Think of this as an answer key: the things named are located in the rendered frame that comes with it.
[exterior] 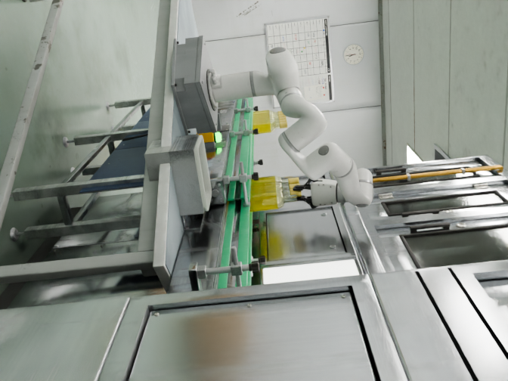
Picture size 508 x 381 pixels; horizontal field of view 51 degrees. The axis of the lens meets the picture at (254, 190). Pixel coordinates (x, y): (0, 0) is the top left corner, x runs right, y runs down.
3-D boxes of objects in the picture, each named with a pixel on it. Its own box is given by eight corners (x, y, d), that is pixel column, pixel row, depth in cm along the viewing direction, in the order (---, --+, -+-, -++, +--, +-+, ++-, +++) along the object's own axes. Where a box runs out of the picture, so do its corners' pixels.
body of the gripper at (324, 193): (342, 200, 212) (314, 200, 215) (341, 176, 208) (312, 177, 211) (340, 209, 205) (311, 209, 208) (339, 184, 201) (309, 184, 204)
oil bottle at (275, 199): (230, 214, 205) (285, 209, 204) (227, 201, 203) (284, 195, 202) (230, 209, 210) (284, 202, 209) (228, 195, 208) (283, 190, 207)
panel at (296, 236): (260, 354, 146) (385, 342, 144) (259, 345, 145) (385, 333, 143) (259, 217, 230) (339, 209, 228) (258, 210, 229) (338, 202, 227)
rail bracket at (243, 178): (227, 209, 193) (261, 205, 192) (221, 165, 187) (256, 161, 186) (227, 205, 196) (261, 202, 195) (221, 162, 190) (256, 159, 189)
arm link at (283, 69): (280, 117, 184) (273, 75, 175) (269, 87, 203) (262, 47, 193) (307, 111, 184) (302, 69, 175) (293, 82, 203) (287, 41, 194)
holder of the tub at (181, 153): (183, 230, 176) (206, 228, 175) (168, 151, 166) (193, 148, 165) (189, 209, 192) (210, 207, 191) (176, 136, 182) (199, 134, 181)
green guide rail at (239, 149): (224, 182, 194) (246, 180, 194) (224, 180, 194) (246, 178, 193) (240, 89, 357) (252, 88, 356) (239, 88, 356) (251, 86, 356)
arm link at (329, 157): (336, 134, 190) (303, 159, 195) (306, 106, 175) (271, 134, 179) (356, 167, 180) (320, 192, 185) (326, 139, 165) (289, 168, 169)
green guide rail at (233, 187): (227, 201, 197) (249, 199, 196) (227, 199, 196) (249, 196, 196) (241, 100, 359) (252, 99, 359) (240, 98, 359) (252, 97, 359)
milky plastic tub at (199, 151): (181, 216, 174) (208, 213, 173) (169, 150, 166) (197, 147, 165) (187, 196, 190) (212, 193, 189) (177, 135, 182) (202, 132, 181)
